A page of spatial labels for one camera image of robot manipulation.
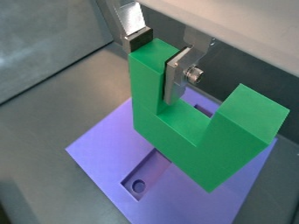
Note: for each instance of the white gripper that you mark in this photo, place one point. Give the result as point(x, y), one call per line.
point(260, 27)

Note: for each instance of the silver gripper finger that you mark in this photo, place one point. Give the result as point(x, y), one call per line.
point(134, 33)

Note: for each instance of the green U-shaped block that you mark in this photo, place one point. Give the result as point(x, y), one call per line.
point(208, 146)

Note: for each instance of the purple board with cross slot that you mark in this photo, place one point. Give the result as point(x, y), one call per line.
point(146, 187)

